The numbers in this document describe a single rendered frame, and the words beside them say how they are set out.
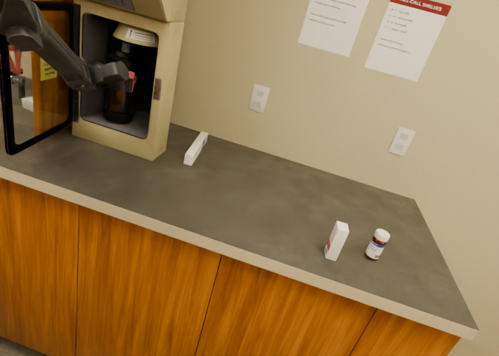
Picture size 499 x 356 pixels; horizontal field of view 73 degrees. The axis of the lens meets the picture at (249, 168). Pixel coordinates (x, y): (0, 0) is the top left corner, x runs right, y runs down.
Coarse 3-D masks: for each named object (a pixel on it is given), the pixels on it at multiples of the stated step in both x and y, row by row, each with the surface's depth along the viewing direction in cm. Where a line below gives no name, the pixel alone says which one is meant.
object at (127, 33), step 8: (120, 24) 108; (120, 32) 107; (128, 32) 107; (136, 32) 107; (144, 32) 107; (152, 32) 109; (128, 40) 107; (136, 40) 107; (144, 40) 107; (152, 40) 109
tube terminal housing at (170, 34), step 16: (80, 0) 103; (176, 0) 100; (80, 16) 105; (112, 16) 103; (128, 16) 102; (144, 16) 101; (176, 16) 103; (80, 32) 107; (160, 32) 102; (176, 32) 107; (80, 48) 110; (160, 48) 104; (176, 48) 110; (160, 64) 106; (176, 64) 114; (160, 96) 110; (160, 112) 114; (80, 128) 122; (96, 128) 120; (160, 128) 119; (112, 144) 121; (128, 144) 120; (144, 144) 119; (160, 144) 124
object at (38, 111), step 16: (32, 0) 86; (48, 16) 93; (64, 16) 100; (64, 32) 102; (16, 48) 85; (0, 64) 81; (16, 64) 86; (32, 64) 92; (0, 80) 83; (32, 80) 94; (48, 80) 101; (16, 96) 89; (32, 96) 95; (48, 96) 103; (64, 96) 111; (16, 112) 91; (32, 112) 97; (48, 112) 105; (64, 112) 113; (16, 128) 92; (32, 128) 99; (48, 128) 107
